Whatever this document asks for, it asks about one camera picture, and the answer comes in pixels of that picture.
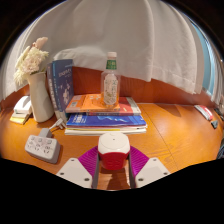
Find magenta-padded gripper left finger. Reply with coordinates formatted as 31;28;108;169
55;145;100;190

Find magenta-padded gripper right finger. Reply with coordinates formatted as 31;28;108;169
128;145;172;189

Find red and white charger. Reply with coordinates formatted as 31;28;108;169
97;132;131;171

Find grey white power strip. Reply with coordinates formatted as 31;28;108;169
24;128;62;164

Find white flat book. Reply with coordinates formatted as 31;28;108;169
64;125;148;136

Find blue flat book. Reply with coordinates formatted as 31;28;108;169
65;113;148;129

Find dark chair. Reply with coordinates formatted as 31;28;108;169
216;136;224;160

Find yellow flat book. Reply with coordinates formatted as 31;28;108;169
9;111;32;126

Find red and white packet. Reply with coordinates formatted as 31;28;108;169
193;104;214;122

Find white ceramic vase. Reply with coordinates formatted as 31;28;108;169
26;71;55;123

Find blue upright book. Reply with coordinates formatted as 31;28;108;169
52;59;75;113

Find grey upright book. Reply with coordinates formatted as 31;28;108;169
46;62;68;123

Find clear plastic drink bottle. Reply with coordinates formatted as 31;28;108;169
100;51;122;108

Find white and pink flowers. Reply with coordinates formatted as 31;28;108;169
13;36;50;88

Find white curtain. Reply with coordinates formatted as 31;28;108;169
0;0;224;108

